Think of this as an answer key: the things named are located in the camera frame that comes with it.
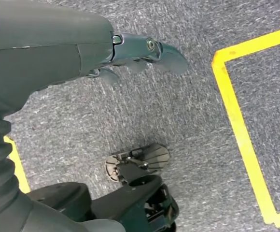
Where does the dark grey robot leg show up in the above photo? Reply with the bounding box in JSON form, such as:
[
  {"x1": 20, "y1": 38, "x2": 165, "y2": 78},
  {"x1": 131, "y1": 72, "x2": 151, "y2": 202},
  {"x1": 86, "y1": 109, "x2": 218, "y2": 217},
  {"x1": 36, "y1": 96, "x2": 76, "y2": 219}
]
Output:
[{"x1": 22, "y1": 174, "x2": 179, "y2": 232}]

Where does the yellow floor tape frame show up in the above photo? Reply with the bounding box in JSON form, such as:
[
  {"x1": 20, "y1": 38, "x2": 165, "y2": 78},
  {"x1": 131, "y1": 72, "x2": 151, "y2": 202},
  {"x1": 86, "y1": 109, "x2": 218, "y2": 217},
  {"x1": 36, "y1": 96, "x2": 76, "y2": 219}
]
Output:
[{"x1": 211, "y1": 25, "x2": 280, "y2": 229}]

